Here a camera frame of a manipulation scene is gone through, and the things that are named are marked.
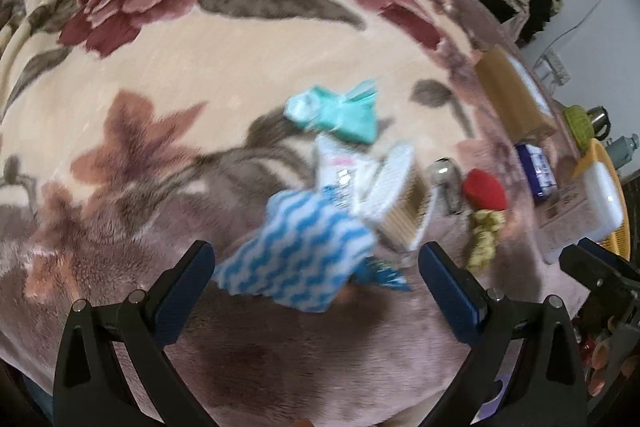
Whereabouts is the teal face mask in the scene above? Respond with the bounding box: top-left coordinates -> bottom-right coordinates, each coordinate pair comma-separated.
283,78 -> 381,145

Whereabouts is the beige patterned box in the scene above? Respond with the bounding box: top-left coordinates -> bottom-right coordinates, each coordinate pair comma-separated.
537,184 -> 601,264

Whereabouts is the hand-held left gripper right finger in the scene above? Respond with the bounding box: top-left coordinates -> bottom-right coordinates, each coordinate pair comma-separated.
417,242 -> 587,427

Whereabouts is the blue printed packet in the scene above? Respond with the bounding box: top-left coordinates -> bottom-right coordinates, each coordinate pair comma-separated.
367,256 -> 414,293

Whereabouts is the floral plush blanket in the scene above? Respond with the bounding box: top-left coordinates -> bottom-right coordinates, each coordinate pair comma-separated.
0,0 -> 601,427

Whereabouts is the wooden bed board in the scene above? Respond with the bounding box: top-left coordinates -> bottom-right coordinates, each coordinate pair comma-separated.
474,46 -> 558,142

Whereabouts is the yellow green scrunchie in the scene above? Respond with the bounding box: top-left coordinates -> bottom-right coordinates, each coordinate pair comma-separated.
466,208 -> 505,270

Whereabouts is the white tube pink label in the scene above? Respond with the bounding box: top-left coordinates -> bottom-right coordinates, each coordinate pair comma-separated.
314,134 -> 376,212

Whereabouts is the clear cotton swab box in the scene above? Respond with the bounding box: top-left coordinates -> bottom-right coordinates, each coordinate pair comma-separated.
352,143 -> 441,268

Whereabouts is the red makeup sponge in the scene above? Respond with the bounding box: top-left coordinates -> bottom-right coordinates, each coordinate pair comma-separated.
461,169 -> 508,212

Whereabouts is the thin wall cable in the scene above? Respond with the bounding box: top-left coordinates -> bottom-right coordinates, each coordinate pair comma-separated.
545,0 -> 610,58

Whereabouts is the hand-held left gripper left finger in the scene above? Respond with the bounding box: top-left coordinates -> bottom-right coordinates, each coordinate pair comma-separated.
52,240 -> 217,427

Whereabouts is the blue white box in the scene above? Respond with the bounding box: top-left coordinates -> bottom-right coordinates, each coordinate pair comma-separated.
514,143 -> 558,202

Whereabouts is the white plastic container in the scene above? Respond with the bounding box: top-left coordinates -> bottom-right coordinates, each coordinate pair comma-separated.
582,162 -> 623,238

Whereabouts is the blue white wavy cloth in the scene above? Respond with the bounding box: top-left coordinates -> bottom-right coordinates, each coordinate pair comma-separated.
214,189 -> 377,313

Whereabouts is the white power strip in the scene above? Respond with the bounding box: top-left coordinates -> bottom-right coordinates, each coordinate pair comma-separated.
534,51 -> 571,84

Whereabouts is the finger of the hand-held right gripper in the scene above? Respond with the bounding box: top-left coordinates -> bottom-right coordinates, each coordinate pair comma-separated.
559,237 -> 640,308

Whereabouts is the grey thermos bottle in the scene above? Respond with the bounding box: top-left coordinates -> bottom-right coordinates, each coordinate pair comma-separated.
607,133 -> 640,168

